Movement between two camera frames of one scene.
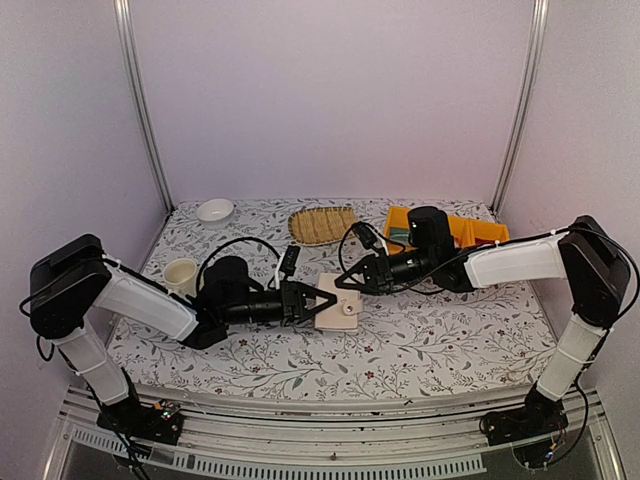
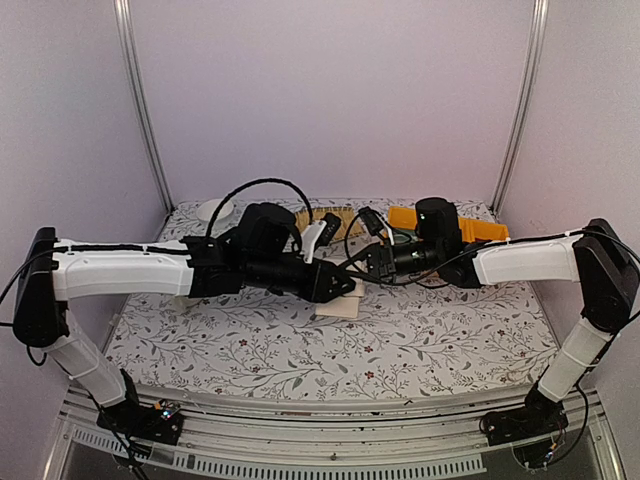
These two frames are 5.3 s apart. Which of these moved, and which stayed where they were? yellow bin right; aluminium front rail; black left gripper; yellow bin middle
Moved: black left gripper
Stayed: yellow bin middle; aluminium front rail; yellow bin right
